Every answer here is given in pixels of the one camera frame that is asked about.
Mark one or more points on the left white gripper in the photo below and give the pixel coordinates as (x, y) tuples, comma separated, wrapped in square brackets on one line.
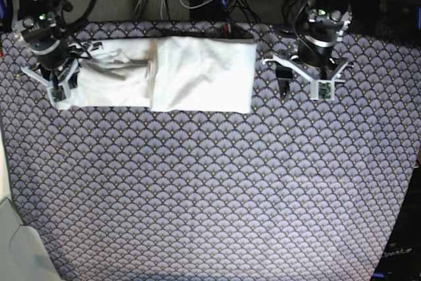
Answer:
[(320, 89)]

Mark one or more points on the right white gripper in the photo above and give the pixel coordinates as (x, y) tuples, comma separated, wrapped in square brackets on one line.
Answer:
[(57, 66)]

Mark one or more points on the white printed T-shirt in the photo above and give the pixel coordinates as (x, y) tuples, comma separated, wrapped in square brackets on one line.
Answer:
[(167, 74)]

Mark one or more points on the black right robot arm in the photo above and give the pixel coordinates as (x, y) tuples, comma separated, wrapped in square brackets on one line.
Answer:
[(42, 29)]

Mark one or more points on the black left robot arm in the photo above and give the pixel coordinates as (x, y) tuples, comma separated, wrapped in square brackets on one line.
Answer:
[(318, 26)]

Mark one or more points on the red table clamp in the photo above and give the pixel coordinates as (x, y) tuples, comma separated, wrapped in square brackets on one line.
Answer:
[(228, 31)]

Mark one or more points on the fan-patterned grey tablecloth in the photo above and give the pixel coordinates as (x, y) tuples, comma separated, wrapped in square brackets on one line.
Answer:
[(293, 190)]

